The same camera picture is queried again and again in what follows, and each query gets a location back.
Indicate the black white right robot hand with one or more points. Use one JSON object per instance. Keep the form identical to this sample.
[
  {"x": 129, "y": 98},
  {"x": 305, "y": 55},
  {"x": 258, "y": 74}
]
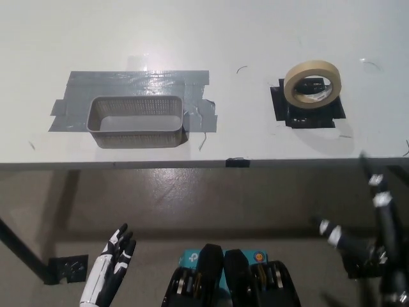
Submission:
[{"x": 388, "y": 230}]

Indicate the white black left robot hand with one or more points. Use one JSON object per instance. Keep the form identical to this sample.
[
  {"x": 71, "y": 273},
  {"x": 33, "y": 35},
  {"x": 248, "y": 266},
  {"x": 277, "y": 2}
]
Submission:
[{"x": 96, "y": 278}]

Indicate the beige masking tape roll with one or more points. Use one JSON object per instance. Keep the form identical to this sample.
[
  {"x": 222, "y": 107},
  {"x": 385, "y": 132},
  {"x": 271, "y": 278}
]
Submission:
[{"x": 314, "y": 65}]

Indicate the black tape patch on table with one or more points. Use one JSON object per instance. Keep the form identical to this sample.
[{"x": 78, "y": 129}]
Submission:
[{"x": 306, "y": 120}]

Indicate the small grey mesh container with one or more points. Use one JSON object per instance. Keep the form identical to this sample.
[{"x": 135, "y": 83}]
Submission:
[{"x": 134, "y": 140}]

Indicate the short black tape strip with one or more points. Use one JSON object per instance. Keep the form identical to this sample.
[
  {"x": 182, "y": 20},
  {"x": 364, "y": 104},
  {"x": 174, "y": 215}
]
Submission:
[{"x": 238, "y": 163}]

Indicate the black table brace bar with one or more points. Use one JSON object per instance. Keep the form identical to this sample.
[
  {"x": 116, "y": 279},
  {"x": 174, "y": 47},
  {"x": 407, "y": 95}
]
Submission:
[{"x": 399, "y": 172}]

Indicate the black slanted table leg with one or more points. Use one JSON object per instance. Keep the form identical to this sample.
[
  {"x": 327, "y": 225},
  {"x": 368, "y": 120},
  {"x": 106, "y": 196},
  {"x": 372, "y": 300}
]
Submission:
[{"x": 25, "y": 252}]

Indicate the black table foot bracket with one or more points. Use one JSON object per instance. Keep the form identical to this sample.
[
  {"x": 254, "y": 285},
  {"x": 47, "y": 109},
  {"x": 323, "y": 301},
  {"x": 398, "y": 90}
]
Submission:
[{"x": 68, "y": 268}]

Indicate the grey duct tape patch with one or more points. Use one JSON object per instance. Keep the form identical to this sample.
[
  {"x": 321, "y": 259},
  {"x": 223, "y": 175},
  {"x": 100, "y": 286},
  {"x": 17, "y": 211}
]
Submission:
[{"x": 128, "y": 81}]

